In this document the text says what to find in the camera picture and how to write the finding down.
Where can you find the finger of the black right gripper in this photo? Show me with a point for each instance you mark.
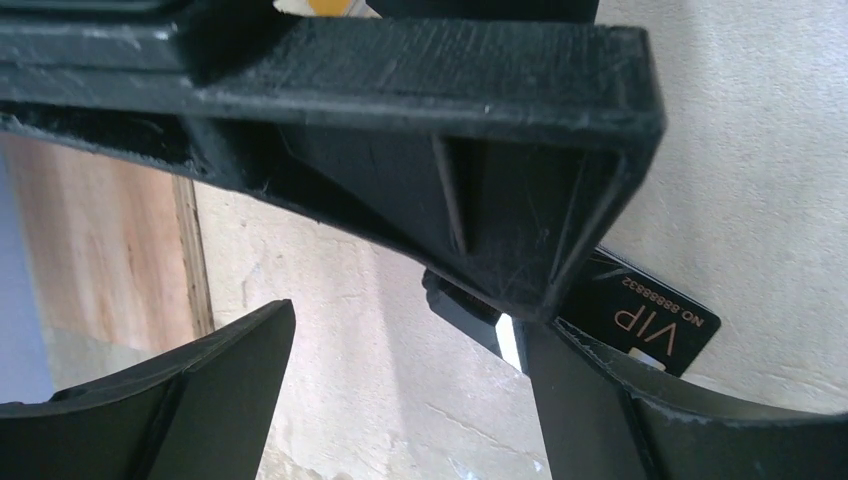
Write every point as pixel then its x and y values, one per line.
pixel 495 153

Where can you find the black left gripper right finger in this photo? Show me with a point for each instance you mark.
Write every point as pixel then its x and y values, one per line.
pixel 606 415

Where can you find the brown plywood board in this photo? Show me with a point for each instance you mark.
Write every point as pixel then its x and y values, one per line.
pixel 115 249

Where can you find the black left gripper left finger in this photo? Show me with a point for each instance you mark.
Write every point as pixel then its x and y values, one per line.
pixel 200 411

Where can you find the gold credit card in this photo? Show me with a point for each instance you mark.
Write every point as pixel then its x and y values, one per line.
pixel 326 8

